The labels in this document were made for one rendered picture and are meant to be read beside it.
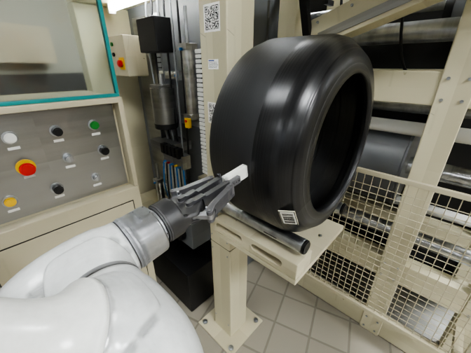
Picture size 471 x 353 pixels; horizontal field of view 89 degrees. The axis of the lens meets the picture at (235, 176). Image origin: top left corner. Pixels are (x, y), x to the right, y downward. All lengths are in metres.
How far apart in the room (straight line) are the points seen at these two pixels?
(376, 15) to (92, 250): 1.00
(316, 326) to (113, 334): 1.52
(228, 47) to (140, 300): 0.73
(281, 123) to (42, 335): 0.45
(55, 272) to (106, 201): 0.74
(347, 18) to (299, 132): 0.63
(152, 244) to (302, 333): 1.36
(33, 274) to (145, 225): 0.14
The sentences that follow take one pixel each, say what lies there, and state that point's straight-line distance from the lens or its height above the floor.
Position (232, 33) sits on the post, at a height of 1.47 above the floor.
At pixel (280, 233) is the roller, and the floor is 0.92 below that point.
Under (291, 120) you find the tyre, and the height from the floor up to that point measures 1.28.
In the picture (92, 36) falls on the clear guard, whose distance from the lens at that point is 1.04.
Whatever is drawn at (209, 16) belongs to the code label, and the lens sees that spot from 0.90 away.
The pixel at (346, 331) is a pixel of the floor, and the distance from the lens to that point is 1.75.
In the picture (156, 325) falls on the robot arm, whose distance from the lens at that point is 0.26.
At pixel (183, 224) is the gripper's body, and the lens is 0.44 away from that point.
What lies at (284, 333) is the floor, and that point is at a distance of 1.65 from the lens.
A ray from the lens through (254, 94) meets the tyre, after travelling 0.57.
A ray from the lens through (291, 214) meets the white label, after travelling 0.59.
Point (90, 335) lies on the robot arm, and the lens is 0.25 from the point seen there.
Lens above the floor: 1.38
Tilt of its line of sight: 25 degrees down
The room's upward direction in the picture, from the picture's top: straight up
